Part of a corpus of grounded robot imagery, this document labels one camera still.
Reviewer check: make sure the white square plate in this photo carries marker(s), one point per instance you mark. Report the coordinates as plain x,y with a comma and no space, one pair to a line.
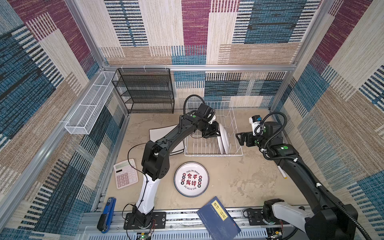
156,134

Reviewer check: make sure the black mesh shelf rack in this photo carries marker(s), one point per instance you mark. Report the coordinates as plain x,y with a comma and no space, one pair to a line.
145,90

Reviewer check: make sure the blue stapler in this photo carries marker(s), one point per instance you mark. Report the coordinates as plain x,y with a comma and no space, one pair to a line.
106,218

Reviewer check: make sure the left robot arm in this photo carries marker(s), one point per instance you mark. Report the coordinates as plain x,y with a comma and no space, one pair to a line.
156,157

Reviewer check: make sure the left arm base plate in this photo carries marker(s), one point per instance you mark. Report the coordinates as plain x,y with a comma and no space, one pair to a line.
138,221

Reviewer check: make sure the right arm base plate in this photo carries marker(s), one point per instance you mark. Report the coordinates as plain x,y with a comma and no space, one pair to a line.
255,218

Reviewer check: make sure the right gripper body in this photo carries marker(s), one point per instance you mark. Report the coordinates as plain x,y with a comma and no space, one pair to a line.
252,140

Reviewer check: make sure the white round plate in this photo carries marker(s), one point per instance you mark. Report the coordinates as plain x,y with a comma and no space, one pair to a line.
225,139
191,179
220,144

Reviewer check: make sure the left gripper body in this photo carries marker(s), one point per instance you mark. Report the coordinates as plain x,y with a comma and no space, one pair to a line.
209,130

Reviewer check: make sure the blue book yellow label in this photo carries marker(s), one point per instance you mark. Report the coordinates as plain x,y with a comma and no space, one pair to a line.
217,220

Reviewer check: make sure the white mesh wall basket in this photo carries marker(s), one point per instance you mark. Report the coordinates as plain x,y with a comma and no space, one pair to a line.
87,112

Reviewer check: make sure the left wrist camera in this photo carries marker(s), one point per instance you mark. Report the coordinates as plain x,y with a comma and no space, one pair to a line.
212,120

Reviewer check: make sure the white wire dish rack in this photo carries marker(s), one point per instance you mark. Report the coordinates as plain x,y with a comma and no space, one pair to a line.
197,146

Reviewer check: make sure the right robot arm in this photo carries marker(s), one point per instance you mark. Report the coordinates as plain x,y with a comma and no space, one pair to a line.
328,218

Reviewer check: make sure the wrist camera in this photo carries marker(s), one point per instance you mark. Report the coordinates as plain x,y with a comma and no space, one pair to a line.
212,120
257,126

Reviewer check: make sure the pink white calculator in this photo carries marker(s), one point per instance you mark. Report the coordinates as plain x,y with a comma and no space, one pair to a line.
125,174

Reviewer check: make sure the white marker yellow cap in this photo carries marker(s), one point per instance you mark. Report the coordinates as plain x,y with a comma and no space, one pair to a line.
282,172

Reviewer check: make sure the aluminium front rail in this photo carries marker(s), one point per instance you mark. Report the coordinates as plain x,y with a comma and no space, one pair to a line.
180,225

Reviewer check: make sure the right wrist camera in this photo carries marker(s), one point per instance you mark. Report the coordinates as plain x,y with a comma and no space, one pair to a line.
257,126

